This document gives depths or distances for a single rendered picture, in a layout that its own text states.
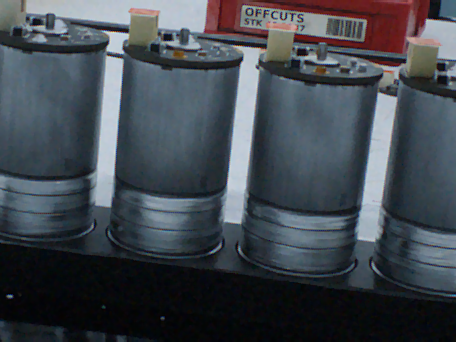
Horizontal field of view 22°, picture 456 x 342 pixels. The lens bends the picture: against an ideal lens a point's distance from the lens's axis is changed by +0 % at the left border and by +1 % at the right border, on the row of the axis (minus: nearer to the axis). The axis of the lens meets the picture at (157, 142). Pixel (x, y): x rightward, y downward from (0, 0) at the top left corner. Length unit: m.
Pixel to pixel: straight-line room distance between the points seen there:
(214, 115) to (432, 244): 0.05
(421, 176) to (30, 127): 0.08
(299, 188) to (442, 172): 0.03
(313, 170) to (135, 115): 0.04
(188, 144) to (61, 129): 0.03
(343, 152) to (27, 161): 0.06
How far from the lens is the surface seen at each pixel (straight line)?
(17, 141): 0.24
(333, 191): 0.24
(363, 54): 0.26
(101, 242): 0.25
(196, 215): 0.24
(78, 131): 0.24
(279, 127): 0.23
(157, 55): 0.23
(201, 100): 0.23
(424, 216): 0.24
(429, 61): 0.24
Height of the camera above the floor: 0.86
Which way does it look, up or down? 16 degrees down
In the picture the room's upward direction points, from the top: 5 degrees clockwise
